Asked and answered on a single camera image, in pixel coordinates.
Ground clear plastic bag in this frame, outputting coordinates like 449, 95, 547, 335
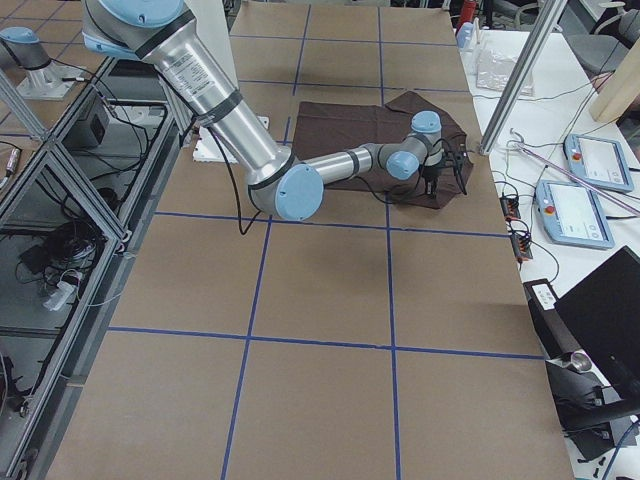
475, 49, 518, 92

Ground brown paper table cover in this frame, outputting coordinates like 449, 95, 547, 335
45, 0, 576, 480

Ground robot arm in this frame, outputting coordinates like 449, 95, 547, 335
1, 26, 52, 71
83, 0, 443, 221

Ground teach pendant far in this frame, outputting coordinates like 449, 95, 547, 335
564, 134, 635, 193

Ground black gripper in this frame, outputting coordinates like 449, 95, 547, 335
422, 162, 443, 195

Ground dark brown t-shirt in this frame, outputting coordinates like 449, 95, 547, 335
292, 91, 473, 209

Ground blue tape line near crosswise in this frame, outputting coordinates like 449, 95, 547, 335
107, 326, 544, 361

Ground teach pendant near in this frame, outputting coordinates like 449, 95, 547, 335
535, 180, 615, 250

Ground teach pendant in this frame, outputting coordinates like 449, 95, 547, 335
564, 134, 635, 193
535, 180, 615, 250

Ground aluminium frame post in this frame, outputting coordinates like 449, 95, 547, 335
479, 0, 568, 156

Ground aluminium frame rack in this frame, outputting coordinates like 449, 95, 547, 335
1, 60, 187, 479

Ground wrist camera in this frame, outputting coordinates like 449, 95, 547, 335
442, 148, 468, 195

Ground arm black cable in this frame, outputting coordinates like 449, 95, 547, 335
189, 114, 271, 236

